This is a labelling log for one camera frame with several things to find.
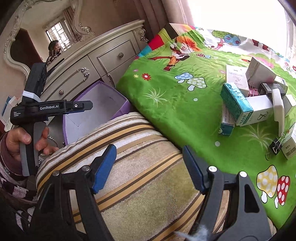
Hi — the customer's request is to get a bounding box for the black binder clip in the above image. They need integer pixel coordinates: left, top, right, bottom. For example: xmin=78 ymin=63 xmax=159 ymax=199
xmin=265 ymin=133 xmax=285 ymax=161

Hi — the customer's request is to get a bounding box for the beige illustrated carton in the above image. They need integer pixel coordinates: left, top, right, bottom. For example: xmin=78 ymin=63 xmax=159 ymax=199
xmin=226 ymin=65 xmax=249 ymax=97

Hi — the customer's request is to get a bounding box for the black barcode product box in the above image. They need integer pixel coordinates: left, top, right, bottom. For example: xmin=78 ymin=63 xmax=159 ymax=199
xmin=258 ymin=83 xmax=286 ymax=101

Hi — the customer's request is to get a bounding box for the white box with pink stain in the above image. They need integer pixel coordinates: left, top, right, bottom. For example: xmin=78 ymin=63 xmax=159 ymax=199
xmin=246 ymin=57 xmax=276 ymax=89

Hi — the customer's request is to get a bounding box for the person's left hand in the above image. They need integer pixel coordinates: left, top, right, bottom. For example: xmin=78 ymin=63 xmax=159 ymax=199
xmin=4 ymin=126 xmax=60 ymax=163

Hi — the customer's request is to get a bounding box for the striped beige sofa cushion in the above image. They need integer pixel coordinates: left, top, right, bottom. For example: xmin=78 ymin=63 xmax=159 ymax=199
xmin=36 ymin=111 xmax=277 ymax=241

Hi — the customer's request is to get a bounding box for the small blue white medicine box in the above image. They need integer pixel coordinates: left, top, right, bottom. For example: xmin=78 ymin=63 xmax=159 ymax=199
xmin=219 ymin=104 xmax=235 ymax=136

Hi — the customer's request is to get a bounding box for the purple cardboard storage box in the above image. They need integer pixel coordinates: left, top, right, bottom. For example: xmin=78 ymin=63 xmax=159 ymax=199
xmin=63 ymin=81 xmax=134 ymax=144

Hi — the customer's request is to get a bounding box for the teal and white box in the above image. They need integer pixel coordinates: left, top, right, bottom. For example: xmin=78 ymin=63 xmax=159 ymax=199
xmin=220 ymin=83 xmax=253 ymax=126

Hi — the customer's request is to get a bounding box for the ornate framed mirror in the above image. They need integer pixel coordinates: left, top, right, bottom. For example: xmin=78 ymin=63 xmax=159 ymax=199
xmin=4 ymin=1 xmax=94 ymax=78

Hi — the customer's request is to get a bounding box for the cream ornate dresser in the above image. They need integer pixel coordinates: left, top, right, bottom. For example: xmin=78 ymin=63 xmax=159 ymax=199
xmin=41 ymin=20 xmax=148 ymax=101

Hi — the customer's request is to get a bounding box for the plain white long box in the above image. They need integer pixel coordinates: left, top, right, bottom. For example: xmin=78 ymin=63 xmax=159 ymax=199
xmin=235 ymin=94 xmax=296 ymax=127

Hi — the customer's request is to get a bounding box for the green cartoon print blanket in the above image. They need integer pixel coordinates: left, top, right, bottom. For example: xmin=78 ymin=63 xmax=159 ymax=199
xmin=116 ymin=23 xmax=295 ymax=228

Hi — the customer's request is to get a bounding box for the white yellow label box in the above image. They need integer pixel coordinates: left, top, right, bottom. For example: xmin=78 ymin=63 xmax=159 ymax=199
xmin=281 ymin=123 xmax=296 ymax=160

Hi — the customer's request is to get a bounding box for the pink binder clip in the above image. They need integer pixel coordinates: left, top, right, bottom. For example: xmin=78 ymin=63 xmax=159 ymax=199
xmin=248 ymin=84 xmax=259 ymax=97

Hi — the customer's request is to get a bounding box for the pink curtain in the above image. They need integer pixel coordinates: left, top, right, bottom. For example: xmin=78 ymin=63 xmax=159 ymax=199
xmin=133 ymin=0 xmax=194 ymax=43

